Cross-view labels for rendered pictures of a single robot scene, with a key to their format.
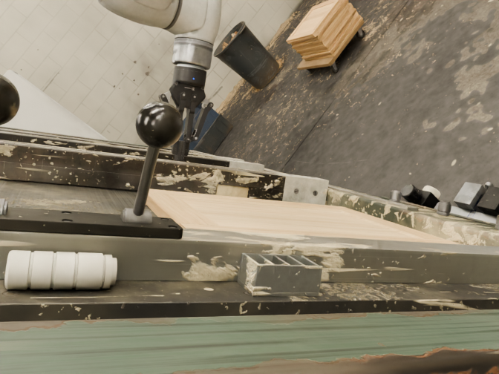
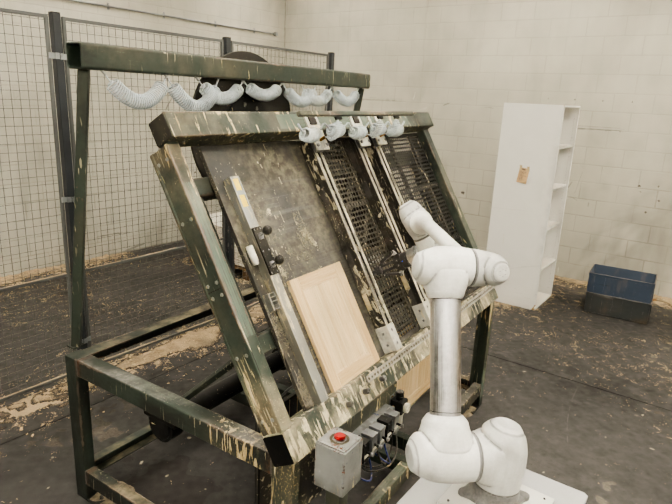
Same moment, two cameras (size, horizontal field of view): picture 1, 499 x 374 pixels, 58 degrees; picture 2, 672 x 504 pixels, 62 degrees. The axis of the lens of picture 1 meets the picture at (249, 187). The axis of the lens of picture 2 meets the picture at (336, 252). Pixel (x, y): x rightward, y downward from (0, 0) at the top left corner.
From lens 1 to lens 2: 187 cm
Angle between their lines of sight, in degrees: 39
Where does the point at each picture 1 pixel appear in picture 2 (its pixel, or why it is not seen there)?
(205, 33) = not seen: hidden behind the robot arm
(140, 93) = (648, 213)
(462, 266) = (302, 364)
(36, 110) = (541, 144)
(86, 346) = (221, 264)
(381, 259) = (290, 332)
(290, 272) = (269, 302)
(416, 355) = (232, 303)
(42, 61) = (623, 112)
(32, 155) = (337, 216)
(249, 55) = not seen: outside the picture
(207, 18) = not seen: hidden behind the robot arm
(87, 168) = (343, 238)
